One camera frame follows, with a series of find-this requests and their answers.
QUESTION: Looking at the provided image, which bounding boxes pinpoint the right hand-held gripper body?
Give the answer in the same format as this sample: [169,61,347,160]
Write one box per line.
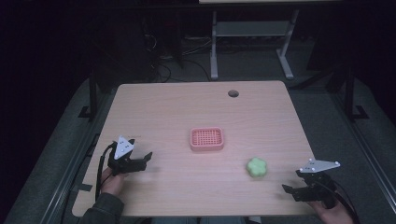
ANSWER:
[295,158,341,210]

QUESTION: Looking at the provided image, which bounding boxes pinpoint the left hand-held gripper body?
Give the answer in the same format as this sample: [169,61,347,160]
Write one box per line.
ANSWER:
[106,134,140,177]

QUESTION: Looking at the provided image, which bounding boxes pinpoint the green flower-shaped soap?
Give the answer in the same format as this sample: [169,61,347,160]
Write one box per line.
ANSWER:
[246,156,269,179]

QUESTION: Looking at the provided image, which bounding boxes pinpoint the pink soap dish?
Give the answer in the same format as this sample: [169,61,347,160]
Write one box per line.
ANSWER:
[189,126,225,153]

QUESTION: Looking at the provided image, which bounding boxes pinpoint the person's left hand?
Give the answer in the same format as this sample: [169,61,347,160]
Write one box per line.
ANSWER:
[100,167,128,197]

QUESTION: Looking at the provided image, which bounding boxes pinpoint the person's right hand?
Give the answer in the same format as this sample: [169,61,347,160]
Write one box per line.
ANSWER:
[306,199,355,224]

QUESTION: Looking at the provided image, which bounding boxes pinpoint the black metal stand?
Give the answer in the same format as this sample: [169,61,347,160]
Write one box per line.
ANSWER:
[78,69,101,121]
[341,66,371,123]

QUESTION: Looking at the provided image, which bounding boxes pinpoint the white metal stand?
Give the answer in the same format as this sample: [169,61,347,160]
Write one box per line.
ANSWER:
[209,8,301,81]

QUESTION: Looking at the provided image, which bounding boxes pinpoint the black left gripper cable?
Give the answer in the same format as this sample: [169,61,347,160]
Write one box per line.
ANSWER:
[94,144,116,201]

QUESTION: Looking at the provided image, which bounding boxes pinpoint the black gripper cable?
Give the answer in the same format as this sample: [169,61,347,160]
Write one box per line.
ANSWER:
[94,144,116,201]
[323,179,361,224]

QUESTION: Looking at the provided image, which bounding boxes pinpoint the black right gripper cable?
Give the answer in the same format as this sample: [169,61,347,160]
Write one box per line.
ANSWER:
[323,179,361,224]

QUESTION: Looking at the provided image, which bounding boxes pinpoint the cables on floor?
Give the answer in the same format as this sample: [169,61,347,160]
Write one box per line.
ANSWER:
[141,29,214,83]

